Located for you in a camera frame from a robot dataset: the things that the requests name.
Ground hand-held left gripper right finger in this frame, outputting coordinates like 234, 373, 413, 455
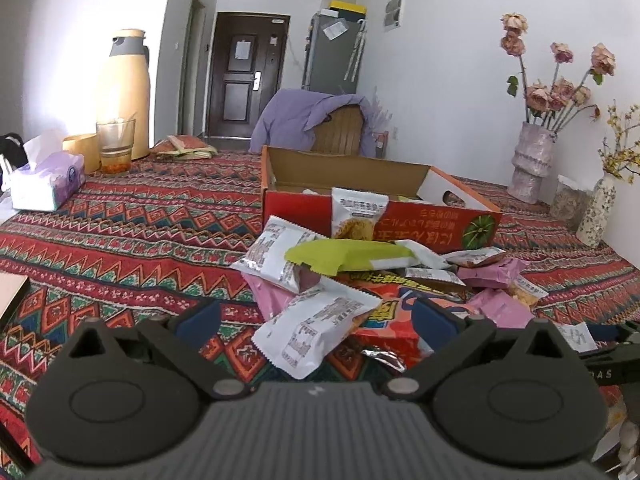
382, 297, 581, 401

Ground grey refrigerator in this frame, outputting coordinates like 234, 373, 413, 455
301, 10, 366, 96

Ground red cardboard box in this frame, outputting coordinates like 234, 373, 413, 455
260, 145, 503, 253

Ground wooden board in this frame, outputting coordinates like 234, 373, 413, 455
0, 274, 31, 328

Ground round yellow container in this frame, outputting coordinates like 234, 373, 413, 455
62, 132, 101, 175

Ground glass cup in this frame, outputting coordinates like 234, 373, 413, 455
96, 119, 137, 175

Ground dark brown entrance door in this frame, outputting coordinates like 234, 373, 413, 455
207, 12, 291, 141

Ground white oat crisp packet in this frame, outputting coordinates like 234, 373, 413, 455
331, 187, 390, 241

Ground yellow box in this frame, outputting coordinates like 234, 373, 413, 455
327, 0, 367, 16

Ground black bag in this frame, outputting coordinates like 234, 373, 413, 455
0, 132, 28, 191

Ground grey interior door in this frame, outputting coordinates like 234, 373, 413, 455
180, 0, 206, 136

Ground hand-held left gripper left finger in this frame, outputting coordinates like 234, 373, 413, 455
65, 297, 251, 401

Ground wooden chair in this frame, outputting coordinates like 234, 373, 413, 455
310, 105, 366, 156

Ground yellow thermos jug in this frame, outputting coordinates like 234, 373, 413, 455
97, 29, 151, 161

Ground yellow-green snack packet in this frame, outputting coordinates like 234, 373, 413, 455
285, 239, 418, 276

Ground glass jar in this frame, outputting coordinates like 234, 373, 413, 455
550, 175, 596, 228

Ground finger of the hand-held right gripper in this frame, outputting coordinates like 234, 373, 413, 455
580, 344, 640, 386
587, 320, 640, 345

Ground purple cloth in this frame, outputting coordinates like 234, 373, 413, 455
250, 88, 388, 158

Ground dried pink roses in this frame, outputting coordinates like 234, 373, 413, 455
501, 12, 617, 133

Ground white printed snack packet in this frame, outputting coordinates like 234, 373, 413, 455
252, 277, 383, 380
231, 215, 326, 292

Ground yellow flower sprigs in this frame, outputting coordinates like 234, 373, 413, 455
597, 102, 640, 183

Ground purple tissue pack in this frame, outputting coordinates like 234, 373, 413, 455
10, 130, 86, 211

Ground tall pink textured vase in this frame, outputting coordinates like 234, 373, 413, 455
507, 121, 557, 204

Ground brown window snack packet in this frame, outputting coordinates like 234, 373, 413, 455
445, 247, 506, 267

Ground person's right hand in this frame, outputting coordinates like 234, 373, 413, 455
617, 412, 640, 468

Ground white folded umbrella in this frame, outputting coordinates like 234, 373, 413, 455
345, 17, 368, 81

